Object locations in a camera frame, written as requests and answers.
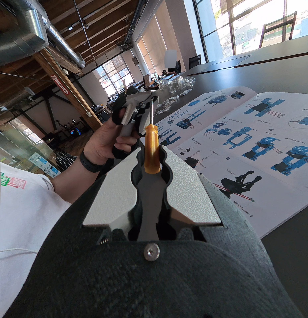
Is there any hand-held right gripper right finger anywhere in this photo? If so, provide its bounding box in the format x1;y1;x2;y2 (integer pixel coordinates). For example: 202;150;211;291
156;145;223;241

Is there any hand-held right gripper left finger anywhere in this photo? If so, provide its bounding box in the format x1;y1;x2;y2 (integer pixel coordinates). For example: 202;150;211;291
82;147;144;241

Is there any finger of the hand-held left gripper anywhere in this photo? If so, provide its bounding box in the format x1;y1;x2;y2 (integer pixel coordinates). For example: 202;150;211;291
122;91;153;125
137;96;160;136

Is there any orange-handled screwdriver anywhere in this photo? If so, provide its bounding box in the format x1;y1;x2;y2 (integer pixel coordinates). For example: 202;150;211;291
143;97;162;174

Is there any black desk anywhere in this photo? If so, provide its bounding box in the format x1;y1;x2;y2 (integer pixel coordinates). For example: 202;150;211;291
138;32;308;318

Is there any person's left hand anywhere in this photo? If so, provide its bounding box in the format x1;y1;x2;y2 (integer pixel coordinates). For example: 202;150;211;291
83;117;142;165

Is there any group of small screw bags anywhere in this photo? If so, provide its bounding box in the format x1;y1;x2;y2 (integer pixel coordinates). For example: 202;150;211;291
155;90;193;115

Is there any small-paned window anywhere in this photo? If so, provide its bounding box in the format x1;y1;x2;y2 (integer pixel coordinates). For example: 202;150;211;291
97;56;134;97

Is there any black wristband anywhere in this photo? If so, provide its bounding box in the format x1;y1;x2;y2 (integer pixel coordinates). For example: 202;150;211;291
79;150;107;173

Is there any large crumpled clear plastic bag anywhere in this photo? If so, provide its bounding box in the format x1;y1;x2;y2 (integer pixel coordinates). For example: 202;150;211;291
158;76;196;93

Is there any striped black white cloth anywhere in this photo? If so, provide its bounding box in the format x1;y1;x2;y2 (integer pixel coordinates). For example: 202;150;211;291
56;152;78;172

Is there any beige roller blind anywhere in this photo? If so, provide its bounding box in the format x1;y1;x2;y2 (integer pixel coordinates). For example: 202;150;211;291
137;15;167;75

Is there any white blue carton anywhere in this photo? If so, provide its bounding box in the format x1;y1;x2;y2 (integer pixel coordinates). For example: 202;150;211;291
28;152;49;169
43;165;61;178

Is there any black ceiling pipe bundle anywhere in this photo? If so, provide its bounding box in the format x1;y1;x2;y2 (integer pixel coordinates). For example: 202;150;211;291
121;0;150;51

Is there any open instruction manual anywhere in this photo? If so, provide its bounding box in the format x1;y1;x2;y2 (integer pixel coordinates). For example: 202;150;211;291
140;86;308;239

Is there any red white sign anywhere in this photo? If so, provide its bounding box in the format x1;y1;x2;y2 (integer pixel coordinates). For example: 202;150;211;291
51;74;69;95

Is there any person's white shirt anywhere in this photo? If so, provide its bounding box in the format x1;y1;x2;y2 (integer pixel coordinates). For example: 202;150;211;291
0;161;72;318

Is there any large-paned window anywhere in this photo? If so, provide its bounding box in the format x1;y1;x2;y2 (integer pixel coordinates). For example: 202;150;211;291
194;0;308;62

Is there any wooden chair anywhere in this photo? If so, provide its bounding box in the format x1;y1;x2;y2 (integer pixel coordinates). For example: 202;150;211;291
258;11;297;49

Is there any wooden support post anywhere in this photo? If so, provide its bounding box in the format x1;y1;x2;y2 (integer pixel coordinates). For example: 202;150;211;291
32;50;103;132

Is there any desk cable hatch cover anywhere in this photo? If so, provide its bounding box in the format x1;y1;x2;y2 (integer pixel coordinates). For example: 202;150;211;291
206;55;251;72

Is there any silver metal air duct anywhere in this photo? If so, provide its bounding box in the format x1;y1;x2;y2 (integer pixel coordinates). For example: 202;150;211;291
0;0;86;69

